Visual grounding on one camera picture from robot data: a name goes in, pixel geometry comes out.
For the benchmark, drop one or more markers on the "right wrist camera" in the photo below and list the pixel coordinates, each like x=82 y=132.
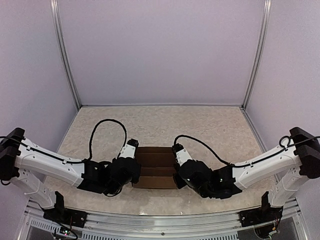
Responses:
x=181 y=154

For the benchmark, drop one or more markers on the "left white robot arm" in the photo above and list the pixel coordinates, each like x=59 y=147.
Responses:
x=20 y=158

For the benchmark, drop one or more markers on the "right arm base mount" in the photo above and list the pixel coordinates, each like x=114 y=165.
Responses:
x=264 y=213

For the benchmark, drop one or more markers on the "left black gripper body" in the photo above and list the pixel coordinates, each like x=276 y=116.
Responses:
x=115 y=190

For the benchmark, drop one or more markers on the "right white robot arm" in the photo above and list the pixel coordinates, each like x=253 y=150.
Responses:
x=298 y=154

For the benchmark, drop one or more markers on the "aluminium frame post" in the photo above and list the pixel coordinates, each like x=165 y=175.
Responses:
x=54 y=5
x=258 y=53

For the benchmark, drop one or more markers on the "brown cardboard box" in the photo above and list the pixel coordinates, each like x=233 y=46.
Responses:
x=157 y=168

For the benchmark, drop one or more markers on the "left aluminium frame post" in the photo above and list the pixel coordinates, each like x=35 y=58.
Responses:
x=54 y=5

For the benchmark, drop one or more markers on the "right aluminium frame post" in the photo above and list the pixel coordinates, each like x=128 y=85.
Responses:
x=258 y=53

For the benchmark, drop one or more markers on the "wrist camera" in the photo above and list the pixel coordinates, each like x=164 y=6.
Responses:
x=129 y=149
x=181 y=154

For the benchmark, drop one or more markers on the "front aluminium rail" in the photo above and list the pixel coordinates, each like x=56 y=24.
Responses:
x=208 y=226

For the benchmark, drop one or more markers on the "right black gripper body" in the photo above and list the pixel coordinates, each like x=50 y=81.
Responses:
x=178 y=183

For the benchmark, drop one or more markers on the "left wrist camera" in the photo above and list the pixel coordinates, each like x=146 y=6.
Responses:
x=129 y=149

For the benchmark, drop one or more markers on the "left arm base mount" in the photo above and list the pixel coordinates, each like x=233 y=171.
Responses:
x=60 y=214

